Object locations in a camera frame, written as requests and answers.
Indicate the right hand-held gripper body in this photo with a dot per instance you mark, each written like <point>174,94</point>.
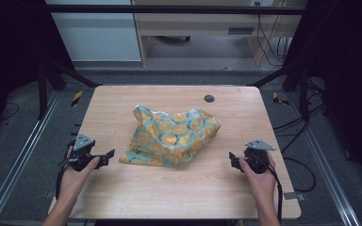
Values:
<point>257,158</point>

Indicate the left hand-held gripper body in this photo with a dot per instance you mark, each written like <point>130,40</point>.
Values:
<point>82,142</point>

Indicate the teal cloth with orange print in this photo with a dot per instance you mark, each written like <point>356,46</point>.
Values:
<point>172,135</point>

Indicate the person's right hand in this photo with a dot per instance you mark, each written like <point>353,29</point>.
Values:
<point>259,183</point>

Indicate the person's left hand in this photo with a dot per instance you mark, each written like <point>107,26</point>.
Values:
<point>74,180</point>

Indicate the round grey table grommet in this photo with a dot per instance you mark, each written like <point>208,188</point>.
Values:
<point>209,98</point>

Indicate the white cabinet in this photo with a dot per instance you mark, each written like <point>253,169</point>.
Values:
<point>97,34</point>

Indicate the grey metal table bracket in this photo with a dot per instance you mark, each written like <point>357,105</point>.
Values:
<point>294,196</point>

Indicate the aluminium floor rail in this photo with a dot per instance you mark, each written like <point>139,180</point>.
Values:
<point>19,160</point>
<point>330,175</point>

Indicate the black metal frame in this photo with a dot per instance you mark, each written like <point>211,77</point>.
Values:
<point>169,9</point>

